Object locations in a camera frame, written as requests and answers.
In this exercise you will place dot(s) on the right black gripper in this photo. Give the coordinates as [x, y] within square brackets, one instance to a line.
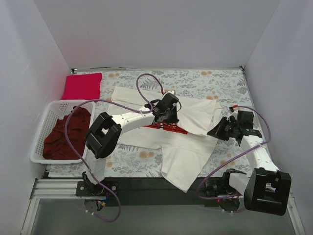
[225, 128]

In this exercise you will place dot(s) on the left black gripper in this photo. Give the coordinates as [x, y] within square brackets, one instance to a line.
[167, 117]

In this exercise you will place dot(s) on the white t shirt red print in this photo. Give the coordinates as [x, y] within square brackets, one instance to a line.
[183, 154]

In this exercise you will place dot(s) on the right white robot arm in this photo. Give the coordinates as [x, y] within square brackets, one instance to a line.
[267, 189]

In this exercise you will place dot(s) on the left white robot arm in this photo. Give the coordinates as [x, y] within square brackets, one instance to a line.
[103, 134]

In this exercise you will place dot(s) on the floral table cloth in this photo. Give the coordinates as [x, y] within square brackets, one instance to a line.
[228, 86]

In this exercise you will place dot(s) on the folded pink t shirt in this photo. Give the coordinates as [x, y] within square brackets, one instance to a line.
[82, 87]

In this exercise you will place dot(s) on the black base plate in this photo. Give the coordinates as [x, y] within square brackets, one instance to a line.
[158, 191]

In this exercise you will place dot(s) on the aluminium frame rail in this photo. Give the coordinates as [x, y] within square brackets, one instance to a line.
[54, 189]

